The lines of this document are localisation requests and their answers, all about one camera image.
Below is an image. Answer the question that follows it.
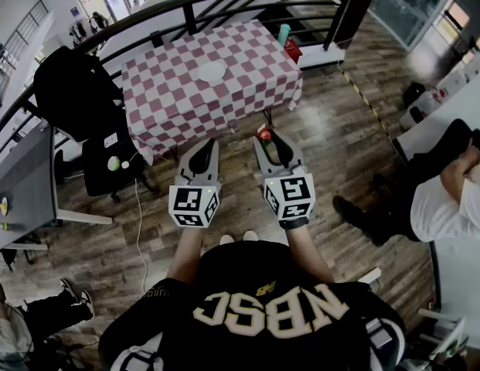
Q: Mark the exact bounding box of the glass display cabinet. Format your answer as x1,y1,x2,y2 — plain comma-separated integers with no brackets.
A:
369,0,480,50

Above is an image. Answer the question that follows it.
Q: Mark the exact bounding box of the red white checkered tablecloth table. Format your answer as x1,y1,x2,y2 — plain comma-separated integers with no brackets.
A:
121,19,304,165

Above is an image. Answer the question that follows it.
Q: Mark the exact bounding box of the grey desk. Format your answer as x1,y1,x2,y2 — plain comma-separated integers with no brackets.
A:
0,125,114,254

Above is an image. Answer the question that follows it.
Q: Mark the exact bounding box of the white cable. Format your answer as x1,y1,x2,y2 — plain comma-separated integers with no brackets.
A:
134,178,150,290

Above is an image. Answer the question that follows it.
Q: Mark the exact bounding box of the black office chair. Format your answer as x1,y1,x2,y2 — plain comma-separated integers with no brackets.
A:
81,98,159,204

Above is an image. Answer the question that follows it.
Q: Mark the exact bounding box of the white bag red label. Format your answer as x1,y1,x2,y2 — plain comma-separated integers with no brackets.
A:
428,71,469,107

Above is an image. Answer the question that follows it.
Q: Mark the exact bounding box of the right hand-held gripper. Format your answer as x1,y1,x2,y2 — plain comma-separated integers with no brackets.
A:
254,130,315,222

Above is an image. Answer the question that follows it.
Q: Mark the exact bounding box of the person's black lettered shirt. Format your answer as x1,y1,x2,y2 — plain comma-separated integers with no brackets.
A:
98,240,407,371

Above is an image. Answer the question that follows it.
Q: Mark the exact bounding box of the white plate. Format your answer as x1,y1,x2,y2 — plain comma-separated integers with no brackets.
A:
196,60,227,83

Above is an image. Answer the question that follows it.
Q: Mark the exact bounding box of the black metal railing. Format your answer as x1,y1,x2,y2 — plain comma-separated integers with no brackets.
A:
0,0,364,158

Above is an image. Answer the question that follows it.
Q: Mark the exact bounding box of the black pillar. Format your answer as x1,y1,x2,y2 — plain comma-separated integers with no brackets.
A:
322,0,384,52

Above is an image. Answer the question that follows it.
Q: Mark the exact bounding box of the person's right forearm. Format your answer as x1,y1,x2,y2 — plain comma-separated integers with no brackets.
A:
288,224,335,285

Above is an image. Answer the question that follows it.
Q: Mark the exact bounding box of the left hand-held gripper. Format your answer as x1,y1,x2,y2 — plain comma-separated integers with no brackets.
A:
169,138,224,230

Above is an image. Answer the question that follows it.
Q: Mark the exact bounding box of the person's left forearm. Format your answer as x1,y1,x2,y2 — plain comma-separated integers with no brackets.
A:
165,225,205,285

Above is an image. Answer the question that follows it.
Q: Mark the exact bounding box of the red and green toy food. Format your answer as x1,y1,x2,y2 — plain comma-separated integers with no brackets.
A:
257,127,274,150

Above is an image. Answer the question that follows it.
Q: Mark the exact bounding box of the black wrist strap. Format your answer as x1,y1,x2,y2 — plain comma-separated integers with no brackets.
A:
280,215,311,230

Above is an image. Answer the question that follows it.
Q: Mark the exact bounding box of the black jacket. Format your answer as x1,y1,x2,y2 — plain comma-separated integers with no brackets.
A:
33,46,125,142

